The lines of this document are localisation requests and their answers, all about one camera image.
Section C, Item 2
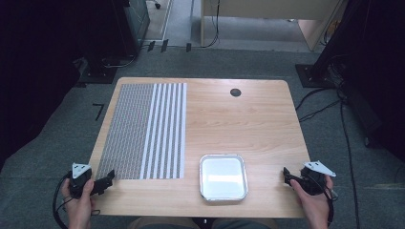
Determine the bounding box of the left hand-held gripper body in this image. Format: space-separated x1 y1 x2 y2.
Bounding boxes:
68 162 94 200

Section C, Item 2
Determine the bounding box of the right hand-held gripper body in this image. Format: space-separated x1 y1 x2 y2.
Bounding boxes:
299 160 337 196

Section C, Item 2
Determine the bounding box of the person's right hand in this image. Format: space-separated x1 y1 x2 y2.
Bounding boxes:
289 176 334 229

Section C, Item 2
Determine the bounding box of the person's left hand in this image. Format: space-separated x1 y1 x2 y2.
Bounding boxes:
60 177 96 229

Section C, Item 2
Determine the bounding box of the grey striped woven mat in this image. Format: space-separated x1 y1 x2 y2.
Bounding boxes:
95 82 188 180

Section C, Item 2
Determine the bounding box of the person's left leg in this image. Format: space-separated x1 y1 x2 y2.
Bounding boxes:
127 217 201 229

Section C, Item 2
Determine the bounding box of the black stand base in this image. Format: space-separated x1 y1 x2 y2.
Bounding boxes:
294 63 339 89
77 55 119 86

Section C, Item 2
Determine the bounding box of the dark curtain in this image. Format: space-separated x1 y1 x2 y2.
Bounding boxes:
313 0 405 161
0 0 132 166

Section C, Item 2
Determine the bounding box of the dark green cabinet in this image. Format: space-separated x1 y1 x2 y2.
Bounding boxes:
123 0 151 50

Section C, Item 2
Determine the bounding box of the light wooden desk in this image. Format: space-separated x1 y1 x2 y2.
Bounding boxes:
200 0 347 52

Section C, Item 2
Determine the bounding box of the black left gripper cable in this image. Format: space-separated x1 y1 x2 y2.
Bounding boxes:
52 171 75 229

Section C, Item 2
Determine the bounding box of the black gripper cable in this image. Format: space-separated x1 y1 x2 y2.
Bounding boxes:
52 171 75 229
322 185 339 227

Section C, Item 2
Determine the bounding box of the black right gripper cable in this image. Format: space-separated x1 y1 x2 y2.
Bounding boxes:
322 185 339 227

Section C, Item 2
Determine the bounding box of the long black floor cable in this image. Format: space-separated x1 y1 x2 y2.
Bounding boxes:
339 94 361 229

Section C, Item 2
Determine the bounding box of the hanging black cable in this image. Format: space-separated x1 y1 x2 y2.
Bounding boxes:
202 0 222 50

